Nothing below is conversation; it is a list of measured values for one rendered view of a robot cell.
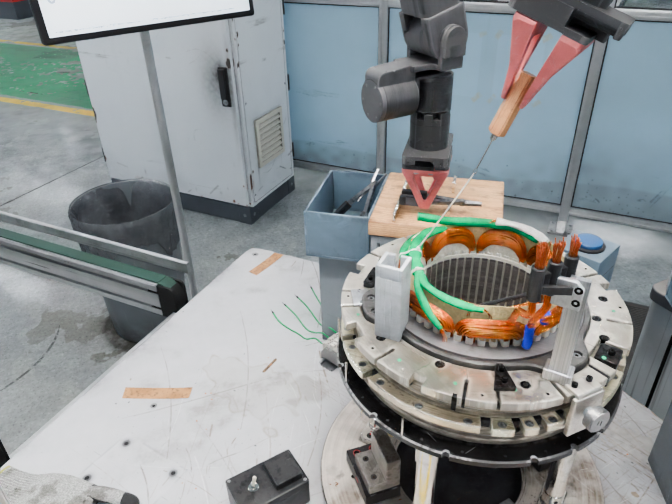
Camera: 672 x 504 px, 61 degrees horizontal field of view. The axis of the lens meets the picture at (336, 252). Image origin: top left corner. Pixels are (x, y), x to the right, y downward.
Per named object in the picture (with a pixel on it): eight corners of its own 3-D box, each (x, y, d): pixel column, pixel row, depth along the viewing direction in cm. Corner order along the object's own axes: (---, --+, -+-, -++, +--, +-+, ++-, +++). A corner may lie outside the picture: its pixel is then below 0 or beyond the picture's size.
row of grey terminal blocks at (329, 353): (335, 374, 100) (334, 356, 97) (315, 362, 102) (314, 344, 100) (370, 345, 106) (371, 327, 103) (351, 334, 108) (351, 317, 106)
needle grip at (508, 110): (490, 133, 53) (523, 73, 50) (486, 127, 54) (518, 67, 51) (505, 139, 53) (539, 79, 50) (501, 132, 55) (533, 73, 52)
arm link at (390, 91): (469, 23, 72) (429, 14, 78) (391, 35, 67) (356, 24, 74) (461, 116, 78) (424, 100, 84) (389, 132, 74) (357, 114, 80)
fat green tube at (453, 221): (414, 228, 70) (415, 214, 69) (423, 214, 73) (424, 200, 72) (538, 251, 65) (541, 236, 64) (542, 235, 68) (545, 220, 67)
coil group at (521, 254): (473, 258, 71) (477, 229, 69) (476, 251, 72) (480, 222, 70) (524, 268, 69) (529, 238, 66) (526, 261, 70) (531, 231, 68)
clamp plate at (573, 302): (578, 312, 49) (585, 285, 47) (549, 303, 50) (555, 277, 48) (580, 309, 49) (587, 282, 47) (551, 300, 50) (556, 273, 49)
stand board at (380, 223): (367, 235, 89) (368, 221, 87) (389, 183, 104) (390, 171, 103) (500, 249, 84) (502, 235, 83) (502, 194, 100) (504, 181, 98)
